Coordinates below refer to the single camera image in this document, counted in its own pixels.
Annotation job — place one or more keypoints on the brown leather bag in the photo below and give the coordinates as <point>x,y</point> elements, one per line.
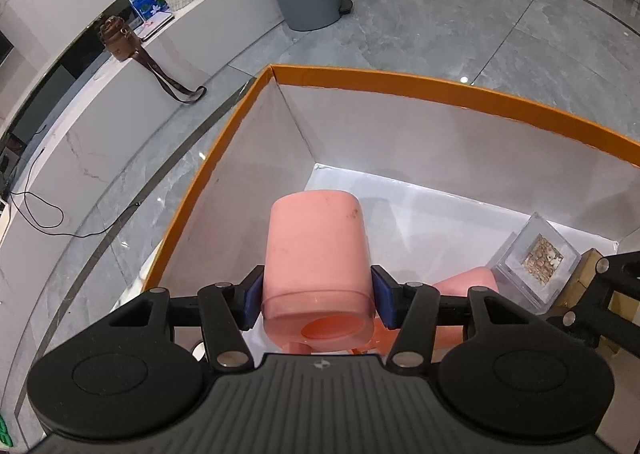
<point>117,42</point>

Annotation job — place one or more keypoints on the clear acrylic cube box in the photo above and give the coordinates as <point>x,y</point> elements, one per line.
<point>540,254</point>

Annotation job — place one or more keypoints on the white notebook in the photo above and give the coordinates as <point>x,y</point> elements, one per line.
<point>157,25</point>

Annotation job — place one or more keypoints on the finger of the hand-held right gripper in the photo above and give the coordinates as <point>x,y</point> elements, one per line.
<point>590,309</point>

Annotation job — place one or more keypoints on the brown cardboard box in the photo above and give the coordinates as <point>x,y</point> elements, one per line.
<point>580,279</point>

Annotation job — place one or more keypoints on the orange-rimmed white box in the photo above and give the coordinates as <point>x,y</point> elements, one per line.
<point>450,154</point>

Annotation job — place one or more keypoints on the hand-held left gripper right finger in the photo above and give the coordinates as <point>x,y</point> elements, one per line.
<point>385,299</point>

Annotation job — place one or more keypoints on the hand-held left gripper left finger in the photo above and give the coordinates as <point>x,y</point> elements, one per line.
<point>252,296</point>

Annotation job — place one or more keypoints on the white marble media console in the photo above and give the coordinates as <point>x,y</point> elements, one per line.
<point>150,99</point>

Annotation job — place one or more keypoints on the pink cylindrical holder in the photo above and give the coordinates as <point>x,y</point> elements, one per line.
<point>315,244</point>

